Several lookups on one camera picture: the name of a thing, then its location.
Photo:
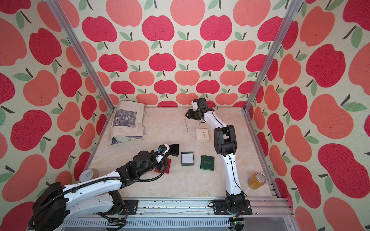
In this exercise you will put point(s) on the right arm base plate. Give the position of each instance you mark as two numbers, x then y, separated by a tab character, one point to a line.
222	207

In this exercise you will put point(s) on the aluminium frame post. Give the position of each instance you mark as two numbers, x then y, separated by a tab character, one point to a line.
276	44
62	19

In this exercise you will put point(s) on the cream lift-off box lid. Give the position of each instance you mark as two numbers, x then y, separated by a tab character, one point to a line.
202	135

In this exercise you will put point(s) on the orange soda can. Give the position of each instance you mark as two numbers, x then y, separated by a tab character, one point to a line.
257	180

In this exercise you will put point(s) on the white round object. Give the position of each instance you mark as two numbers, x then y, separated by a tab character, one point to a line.
86	175

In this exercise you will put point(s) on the right aluminium frame post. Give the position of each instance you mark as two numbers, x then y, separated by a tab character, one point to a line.
276	44

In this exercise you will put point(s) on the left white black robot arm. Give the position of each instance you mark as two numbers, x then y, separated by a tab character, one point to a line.
59	203

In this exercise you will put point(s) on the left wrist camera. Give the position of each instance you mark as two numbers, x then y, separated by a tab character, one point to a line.
163	149

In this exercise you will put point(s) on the green jewelry box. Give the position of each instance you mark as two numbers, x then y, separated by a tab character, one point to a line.
207	163

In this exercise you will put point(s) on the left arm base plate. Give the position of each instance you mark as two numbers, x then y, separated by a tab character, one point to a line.
127	206

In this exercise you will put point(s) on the red jewelry box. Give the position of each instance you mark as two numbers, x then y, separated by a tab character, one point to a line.
161	167

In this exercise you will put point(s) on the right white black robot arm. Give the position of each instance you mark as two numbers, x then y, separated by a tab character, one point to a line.
225	144

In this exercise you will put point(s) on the green jewelry box base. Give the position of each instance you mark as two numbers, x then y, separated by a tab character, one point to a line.
187	159

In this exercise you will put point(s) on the left aluminium frame post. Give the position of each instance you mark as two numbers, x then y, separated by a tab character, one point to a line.
62	19

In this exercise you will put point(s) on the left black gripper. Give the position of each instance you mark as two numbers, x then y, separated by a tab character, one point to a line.
162	163

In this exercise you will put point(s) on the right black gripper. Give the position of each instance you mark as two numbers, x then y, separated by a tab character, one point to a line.
191	112

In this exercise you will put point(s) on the black foam jewelry insert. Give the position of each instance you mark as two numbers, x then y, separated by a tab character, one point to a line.
173	150

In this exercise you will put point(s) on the folded beige patterned cloth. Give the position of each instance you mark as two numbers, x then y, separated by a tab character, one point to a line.
127	123

